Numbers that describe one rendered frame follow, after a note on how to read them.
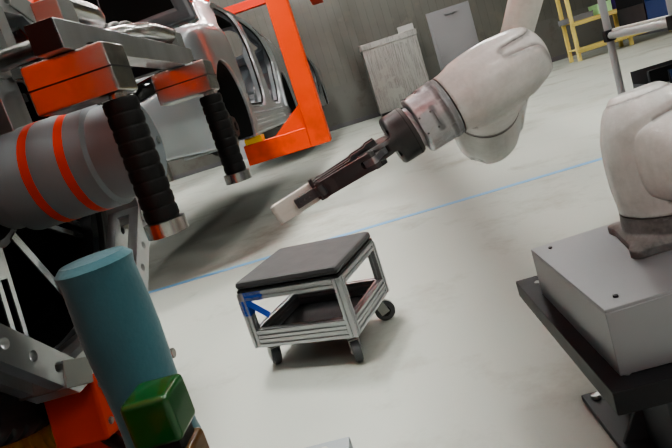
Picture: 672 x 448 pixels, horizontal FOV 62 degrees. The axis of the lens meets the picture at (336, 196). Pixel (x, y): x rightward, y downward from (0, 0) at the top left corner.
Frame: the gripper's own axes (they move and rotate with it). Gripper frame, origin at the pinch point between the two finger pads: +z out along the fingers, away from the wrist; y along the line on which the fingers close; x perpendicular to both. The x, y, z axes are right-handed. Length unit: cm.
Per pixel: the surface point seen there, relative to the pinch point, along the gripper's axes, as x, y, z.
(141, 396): 1.0, 40.5, 12.8
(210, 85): -21.7, -8.8, 2.1
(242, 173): -7.5, -9.5, 5.8
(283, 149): 5, -363, 33
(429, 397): 71, -58, 7
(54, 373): -0.6, 18.0, 32.8
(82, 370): 1.7, 13.5, 32.7
